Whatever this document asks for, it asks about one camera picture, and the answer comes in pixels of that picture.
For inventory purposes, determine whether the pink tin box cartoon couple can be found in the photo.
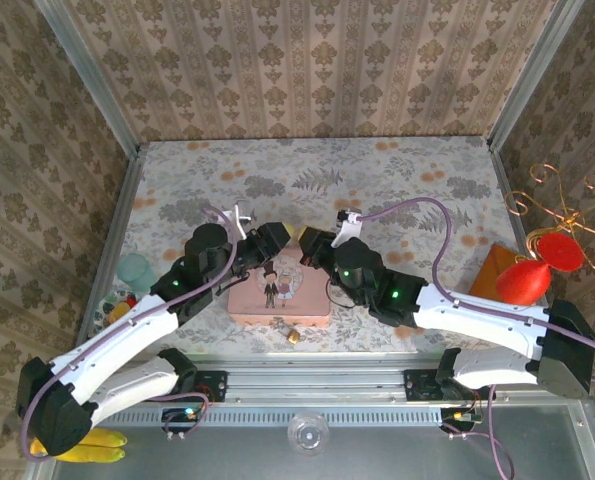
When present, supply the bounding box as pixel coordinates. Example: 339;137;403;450
226;247;334;329

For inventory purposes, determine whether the small brass padlock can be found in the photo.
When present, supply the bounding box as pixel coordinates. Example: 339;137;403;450
272;321;301;346

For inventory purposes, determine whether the black base plate right arm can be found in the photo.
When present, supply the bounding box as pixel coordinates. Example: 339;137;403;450
403;368;497;402

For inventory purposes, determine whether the black base plate left arm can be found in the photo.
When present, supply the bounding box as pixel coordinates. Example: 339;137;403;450
138;369;228;403

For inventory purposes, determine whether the teal translucent cup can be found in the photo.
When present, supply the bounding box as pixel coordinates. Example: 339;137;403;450
115;252;157;295

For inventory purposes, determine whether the small red yellow toy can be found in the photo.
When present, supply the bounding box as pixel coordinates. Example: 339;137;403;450
107;295;139;321

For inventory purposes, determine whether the orange box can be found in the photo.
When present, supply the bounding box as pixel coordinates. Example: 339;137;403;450
469;243;528;301

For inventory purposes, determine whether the red cone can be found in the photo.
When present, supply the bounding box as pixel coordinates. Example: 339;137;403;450
495;259;552;305

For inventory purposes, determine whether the clear plastic cup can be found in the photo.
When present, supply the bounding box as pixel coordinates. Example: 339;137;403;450
286;410;331;456

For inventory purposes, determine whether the grey metal panel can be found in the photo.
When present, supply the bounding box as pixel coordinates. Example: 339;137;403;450
24;394;595;480

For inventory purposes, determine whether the red disc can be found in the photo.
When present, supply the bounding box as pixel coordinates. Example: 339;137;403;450
536;232;586;273

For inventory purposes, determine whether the yellow plush banana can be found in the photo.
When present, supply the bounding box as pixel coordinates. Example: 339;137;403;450
29;427;128;464

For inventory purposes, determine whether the aluminium side rail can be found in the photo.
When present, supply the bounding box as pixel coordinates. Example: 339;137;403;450
76;144;147;361
485;139;568;364

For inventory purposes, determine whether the aluminium mounting rail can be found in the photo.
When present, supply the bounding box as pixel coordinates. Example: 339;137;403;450
51;357;586;401

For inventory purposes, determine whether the slotted grey cable duct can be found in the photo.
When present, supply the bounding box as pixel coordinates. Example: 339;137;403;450
66;403;478;429

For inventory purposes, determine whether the small circuit board with wires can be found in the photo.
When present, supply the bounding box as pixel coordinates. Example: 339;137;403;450
440;407;483;434
161;407;203;434

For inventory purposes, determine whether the aluminium frame post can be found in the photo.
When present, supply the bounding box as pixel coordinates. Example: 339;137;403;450
34;0;142;151
485;0;586;151

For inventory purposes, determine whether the gold wire ornament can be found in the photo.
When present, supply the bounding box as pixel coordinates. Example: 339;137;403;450
504;163;595;279

